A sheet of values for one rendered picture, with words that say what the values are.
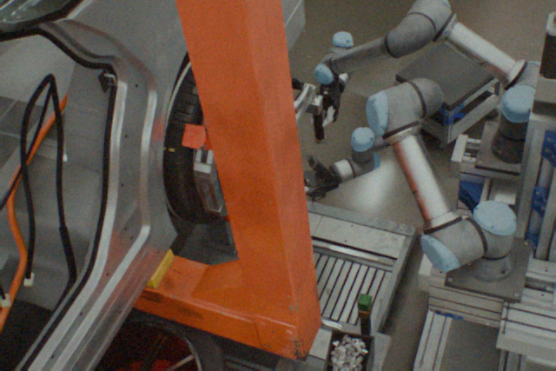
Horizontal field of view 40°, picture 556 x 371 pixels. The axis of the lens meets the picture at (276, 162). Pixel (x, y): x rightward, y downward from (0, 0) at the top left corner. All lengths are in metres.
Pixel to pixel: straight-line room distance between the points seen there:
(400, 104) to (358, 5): 2.64
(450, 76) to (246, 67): 2.21
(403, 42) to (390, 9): 2.19
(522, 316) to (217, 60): 1.26
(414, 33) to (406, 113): 0.45
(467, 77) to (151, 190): 1.84
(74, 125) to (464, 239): 1.25
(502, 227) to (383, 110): 0.46
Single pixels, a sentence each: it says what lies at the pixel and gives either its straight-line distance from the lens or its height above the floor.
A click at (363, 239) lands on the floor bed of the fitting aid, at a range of 3.37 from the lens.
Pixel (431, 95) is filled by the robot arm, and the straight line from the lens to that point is 2.20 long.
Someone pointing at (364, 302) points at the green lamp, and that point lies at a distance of 2.49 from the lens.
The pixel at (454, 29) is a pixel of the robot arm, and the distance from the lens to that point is 2.63.
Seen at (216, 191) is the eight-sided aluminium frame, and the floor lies 0.86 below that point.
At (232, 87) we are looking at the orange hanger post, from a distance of 1.65.
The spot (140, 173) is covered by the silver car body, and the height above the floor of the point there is 1.11.
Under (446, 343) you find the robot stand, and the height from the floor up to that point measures 0.22.
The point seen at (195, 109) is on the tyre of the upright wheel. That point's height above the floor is 1.11.
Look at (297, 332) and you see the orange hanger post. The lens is 2.39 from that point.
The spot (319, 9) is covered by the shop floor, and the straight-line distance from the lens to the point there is 4.76.
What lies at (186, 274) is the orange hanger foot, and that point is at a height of 0.68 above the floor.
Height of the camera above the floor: 2.75
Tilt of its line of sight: 46 degrees down
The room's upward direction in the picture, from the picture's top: 9 degrees counter-clockwise
